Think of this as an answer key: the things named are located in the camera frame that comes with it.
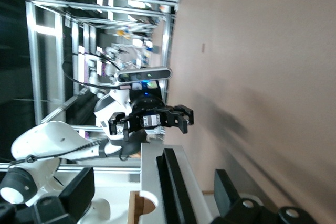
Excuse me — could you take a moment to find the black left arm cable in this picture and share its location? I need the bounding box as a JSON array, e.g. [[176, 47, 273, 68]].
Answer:
[[0, 51, 132, 167]]

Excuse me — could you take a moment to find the aluminium frame cage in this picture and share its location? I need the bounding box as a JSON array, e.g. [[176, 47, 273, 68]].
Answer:
[[0, 0, 180, 175]]

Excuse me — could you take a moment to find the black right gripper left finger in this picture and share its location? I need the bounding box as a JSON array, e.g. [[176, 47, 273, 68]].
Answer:
[[0, 167, 96, 224]]

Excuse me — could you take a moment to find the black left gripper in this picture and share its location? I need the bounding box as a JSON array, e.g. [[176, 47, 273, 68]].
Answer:
[[108, 94, 195, 142]]

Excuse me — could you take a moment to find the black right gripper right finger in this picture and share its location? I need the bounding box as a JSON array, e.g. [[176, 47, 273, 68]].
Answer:
[[213, 168, 320, 224]]

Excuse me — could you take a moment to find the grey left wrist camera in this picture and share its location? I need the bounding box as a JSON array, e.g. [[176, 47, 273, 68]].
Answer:
[[115, 66, 173, 85]]

